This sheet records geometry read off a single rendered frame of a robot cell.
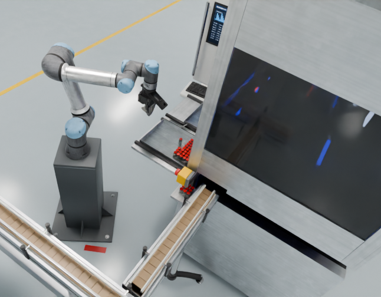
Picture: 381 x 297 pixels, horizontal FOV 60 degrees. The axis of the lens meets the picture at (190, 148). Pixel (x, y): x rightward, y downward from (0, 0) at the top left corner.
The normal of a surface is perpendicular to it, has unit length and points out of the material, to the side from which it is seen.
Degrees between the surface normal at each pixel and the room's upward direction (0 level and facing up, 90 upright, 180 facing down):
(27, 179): 0
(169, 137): 0
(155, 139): 0
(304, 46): 90
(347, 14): 90
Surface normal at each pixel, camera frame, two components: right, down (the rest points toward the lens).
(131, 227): 0.17, -0.66
